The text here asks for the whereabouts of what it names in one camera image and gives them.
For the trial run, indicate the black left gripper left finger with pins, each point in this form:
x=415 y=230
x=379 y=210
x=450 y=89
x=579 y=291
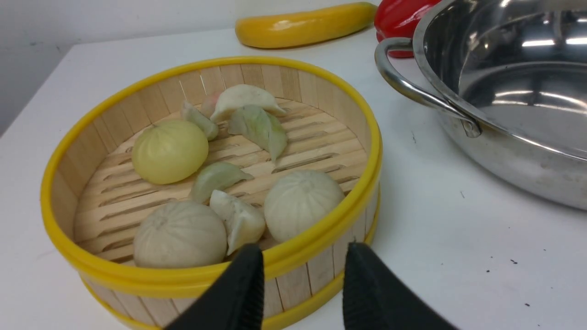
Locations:
x=235 y=301

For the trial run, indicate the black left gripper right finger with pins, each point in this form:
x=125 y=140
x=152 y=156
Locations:
x=374 y=298

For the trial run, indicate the yellow-rimmed bamboo steamer basket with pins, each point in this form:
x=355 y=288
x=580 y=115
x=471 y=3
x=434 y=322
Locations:
x=93 y=201

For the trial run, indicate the stainless steel pot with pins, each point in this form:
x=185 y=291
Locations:
x=508 y=79

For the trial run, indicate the white dumpling in front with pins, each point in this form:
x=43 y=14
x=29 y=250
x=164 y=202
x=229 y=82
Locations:
x=244 y=223

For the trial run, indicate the white dumpling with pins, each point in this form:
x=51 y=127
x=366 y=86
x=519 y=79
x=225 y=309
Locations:
x=242 y=95
x=244 y=223

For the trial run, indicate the white steamed bun left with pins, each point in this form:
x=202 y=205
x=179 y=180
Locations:
x=180 y=234

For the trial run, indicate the white steamed bun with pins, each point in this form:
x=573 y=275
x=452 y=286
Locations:
x=180 y=234
x=298 y=201

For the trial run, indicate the white steamed bun right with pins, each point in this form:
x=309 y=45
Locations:
x=298 y=201

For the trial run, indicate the green dumpling in middle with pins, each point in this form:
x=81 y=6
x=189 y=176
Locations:
x=217 y=176

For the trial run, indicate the yellow steamed bun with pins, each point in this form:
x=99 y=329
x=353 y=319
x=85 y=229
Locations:
x=169 y=152

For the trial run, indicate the green dumpling at back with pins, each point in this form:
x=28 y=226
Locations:
x=260 y=127

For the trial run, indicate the small green dumpling left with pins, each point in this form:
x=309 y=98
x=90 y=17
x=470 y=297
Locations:
x=193 y=115

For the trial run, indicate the white dumpling at back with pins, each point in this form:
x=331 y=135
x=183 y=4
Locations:
x=242 y=95

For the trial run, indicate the yellow toy banana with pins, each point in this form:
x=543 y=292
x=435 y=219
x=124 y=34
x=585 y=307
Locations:
x=291 y=30

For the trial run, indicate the red toy bell pepper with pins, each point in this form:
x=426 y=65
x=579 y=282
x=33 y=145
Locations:
x=399 y=18

